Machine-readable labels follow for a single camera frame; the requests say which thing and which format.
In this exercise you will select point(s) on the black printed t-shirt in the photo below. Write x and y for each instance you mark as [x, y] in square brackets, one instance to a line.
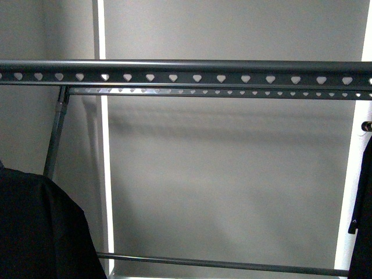
[44, 233]

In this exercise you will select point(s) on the dark grey clothes rack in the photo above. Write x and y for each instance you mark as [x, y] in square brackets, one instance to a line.
[242, 79]

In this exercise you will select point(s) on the black rod end cap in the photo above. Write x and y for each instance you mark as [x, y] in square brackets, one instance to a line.
[366, 126]

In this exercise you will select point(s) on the black garment at right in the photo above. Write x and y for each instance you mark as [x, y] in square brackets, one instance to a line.
[360, 265]

